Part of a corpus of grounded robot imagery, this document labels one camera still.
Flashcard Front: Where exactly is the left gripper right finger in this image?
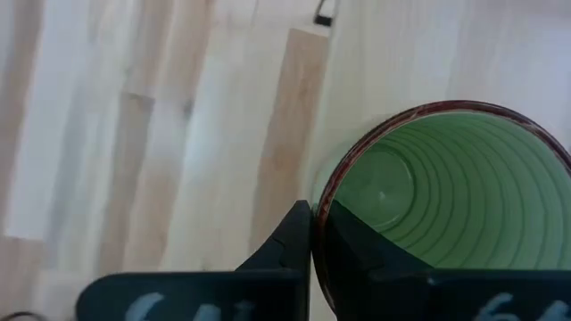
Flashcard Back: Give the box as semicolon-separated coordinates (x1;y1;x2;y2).
327;199;571;321

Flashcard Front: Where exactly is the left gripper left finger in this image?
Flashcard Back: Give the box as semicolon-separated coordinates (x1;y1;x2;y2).
75;199;312;321

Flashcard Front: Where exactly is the green mug with white handle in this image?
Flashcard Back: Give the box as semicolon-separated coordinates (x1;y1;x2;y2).
310;100;571;321

